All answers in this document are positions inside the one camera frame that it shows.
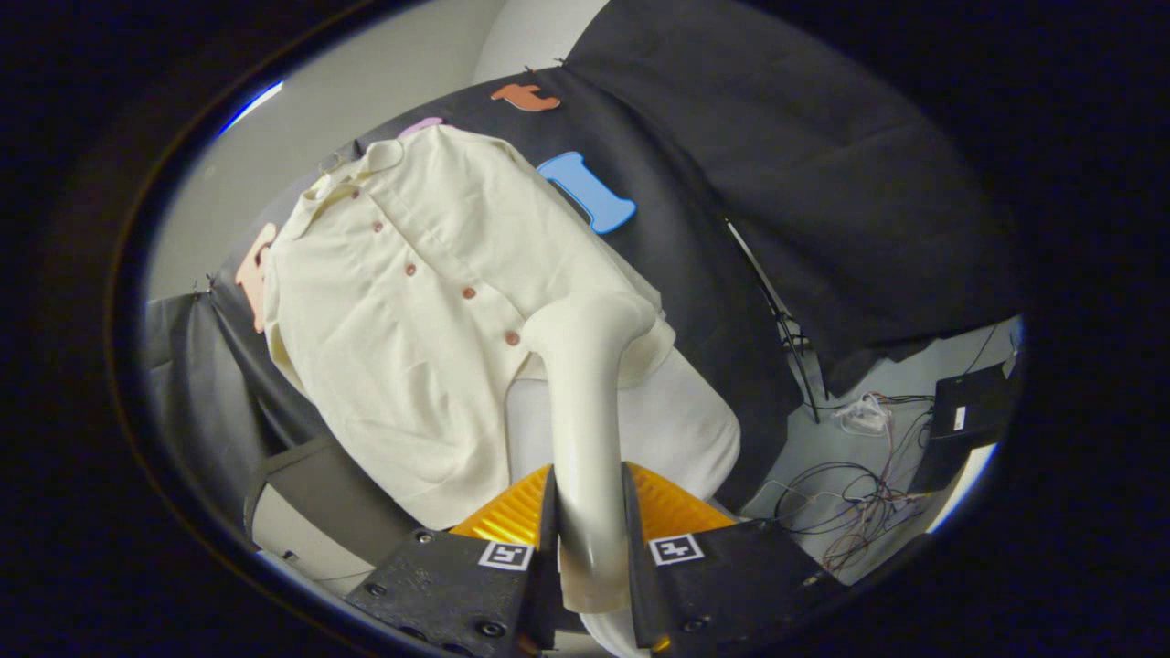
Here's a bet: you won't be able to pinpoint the thin black cable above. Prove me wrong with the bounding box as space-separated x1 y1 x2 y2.
722 218 828 423

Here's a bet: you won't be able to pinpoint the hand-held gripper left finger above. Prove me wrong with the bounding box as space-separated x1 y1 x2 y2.
346 462 558 658

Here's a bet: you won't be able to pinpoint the cream button-up shirt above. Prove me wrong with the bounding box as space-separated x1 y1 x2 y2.
263 125 677 531

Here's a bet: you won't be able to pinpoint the tangle of thin cables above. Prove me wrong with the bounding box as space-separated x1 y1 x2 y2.
772 457 933 572

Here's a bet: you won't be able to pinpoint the white garment steamer with hose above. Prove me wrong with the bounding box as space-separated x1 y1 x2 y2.
507 291 657 658

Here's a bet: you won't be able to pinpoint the grey cabinet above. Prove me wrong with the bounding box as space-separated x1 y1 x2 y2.
242 434 421 595

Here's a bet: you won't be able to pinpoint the black box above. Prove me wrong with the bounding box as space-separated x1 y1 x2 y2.
909 363 1016 494

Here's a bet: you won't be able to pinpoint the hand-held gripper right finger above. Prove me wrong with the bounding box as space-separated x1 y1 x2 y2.
622 462 846 654

